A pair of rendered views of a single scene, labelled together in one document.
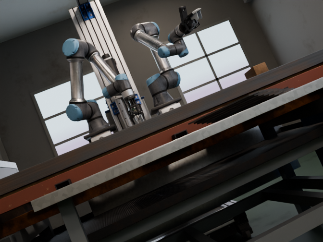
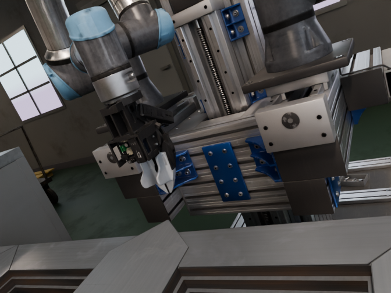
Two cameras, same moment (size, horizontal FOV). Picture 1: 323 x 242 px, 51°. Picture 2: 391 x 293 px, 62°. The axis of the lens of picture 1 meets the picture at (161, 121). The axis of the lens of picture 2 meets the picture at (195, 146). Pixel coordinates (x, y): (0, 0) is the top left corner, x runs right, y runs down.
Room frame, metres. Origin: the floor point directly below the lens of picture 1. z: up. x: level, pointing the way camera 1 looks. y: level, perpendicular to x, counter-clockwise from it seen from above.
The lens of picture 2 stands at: (1.68, -0.35, 1.16)
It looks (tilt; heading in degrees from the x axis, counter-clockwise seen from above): 16 degrees down; 42
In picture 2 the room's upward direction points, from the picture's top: 22 degrees counter-clockwise
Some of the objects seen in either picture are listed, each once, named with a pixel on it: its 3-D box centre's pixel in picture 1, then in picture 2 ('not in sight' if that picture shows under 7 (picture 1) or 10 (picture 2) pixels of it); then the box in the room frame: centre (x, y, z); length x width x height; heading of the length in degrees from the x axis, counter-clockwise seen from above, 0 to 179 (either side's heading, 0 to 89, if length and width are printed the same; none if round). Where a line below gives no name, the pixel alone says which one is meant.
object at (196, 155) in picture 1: (199, 182); not in sight; (2.11, -0.07, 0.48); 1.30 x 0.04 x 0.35; 102
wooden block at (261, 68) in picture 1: (256, 73); not in sight; (1.51, -0.47, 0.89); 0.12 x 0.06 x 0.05; 7
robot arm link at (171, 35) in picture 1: (175, 35); not in sight; (2.29, -0.32, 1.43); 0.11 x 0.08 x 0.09; 34
